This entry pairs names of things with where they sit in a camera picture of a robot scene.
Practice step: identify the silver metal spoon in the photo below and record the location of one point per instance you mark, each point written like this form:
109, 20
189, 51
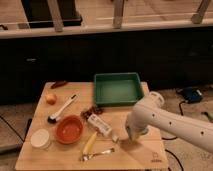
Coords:
87, 157

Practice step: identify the blue power adapter box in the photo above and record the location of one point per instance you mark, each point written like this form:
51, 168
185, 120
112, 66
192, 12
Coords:
192, 95

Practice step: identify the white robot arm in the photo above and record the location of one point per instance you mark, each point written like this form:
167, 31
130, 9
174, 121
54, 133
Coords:
149, 111

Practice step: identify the white handled dish brush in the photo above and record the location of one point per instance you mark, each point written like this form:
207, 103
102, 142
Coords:
53, 118

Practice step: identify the white round container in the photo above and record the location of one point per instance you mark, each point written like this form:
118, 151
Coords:
40, 139

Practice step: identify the brown dried fruit cluster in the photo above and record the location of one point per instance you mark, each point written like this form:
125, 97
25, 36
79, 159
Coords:
85, 114

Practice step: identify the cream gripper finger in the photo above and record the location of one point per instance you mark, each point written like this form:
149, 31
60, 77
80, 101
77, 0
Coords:
132, 135

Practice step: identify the white tube bottle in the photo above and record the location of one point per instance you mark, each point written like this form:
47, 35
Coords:
104, 128

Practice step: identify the orange bowl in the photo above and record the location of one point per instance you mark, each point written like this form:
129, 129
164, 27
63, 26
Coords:
69, 130

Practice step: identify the blue sponge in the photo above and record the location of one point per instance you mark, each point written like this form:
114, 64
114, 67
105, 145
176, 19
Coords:
144, 131

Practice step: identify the small orange fruit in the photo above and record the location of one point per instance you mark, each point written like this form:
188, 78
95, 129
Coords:
51, 98

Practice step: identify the green plastic tray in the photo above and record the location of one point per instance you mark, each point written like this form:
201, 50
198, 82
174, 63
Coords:
117, 89

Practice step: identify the yellow handled utensil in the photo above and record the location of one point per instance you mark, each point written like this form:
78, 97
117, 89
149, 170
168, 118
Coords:
89, 144

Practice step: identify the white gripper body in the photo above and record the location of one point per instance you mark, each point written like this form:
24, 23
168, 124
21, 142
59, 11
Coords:
133, 124

